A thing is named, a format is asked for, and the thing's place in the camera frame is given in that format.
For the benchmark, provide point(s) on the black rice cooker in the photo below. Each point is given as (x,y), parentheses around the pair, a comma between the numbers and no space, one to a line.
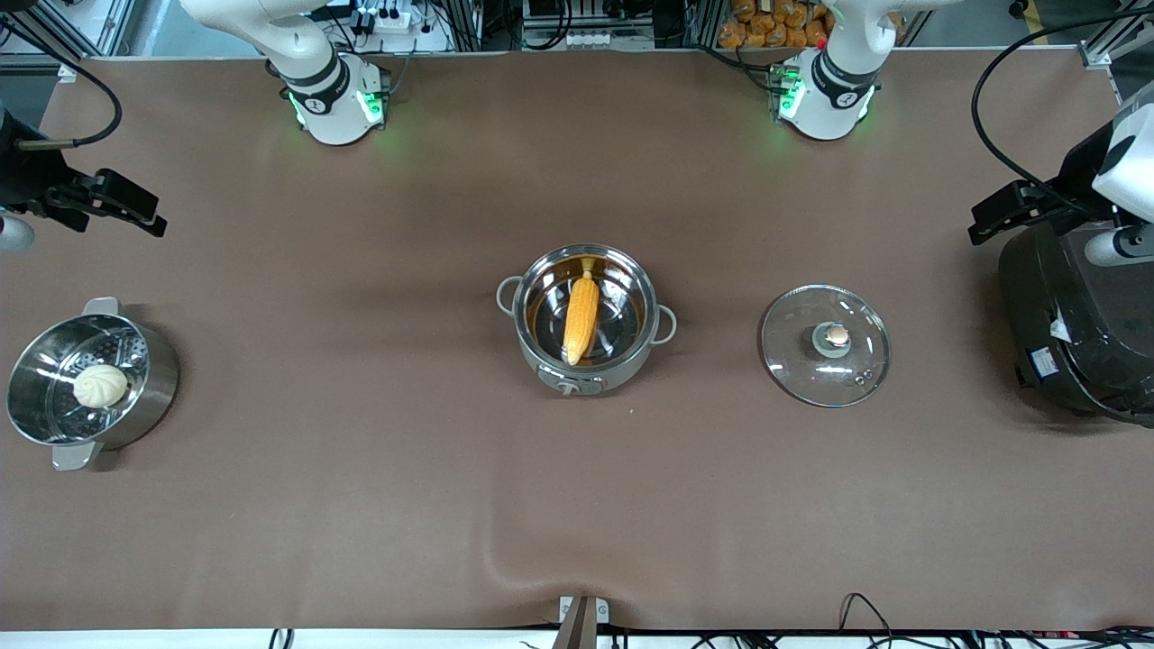
(1082,333)

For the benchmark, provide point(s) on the stainless steel steamer pot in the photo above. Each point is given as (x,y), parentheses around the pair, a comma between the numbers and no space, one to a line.
(153,379)

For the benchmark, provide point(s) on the brown table mat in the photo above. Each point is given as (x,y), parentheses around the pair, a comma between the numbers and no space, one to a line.
(361,514)

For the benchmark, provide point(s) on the bag of orange snacks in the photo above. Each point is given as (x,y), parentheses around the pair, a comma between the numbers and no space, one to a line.
(766,22)

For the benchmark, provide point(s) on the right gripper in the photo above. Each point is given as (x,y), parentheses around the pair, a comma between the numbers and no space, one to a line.
(29,176)

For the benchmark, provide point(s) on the long white power strip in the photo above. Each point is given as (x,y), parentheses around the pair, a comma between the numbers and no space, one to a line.
(606,40)

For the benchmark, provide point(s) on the grey electric cooking pot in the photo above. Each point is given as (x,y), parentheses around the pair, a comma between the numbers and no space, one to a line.
(590,379)

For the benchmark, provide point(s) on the white power strip with plugs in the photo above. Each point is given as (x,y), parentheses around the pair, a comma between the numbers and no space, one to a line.
(397,27)

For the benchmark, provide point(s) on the aluminium frame profile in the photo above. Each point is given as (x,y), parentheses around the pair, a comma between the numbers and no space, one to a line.
(81,27)
(1113,36)

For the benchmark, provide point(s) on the yellow corn cob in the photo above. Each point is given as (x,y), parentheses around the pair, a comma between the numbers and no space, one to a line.
(581,315)

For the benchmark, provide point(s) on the white steamed bun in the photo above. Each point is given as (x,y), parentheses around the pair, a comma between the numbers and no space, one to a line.
(100,386)

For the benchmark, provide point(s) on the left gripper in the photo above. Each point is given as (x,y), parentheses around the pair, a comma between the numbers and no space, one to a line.
(1076,174)

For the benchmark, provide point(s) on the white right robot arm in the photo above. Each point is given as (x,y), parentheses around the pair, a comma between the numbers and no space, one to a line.
(335,99)

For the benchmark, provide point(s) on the round glass pot lid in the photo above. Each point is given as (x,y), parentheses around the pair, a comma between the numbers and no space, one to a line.
(825,370)

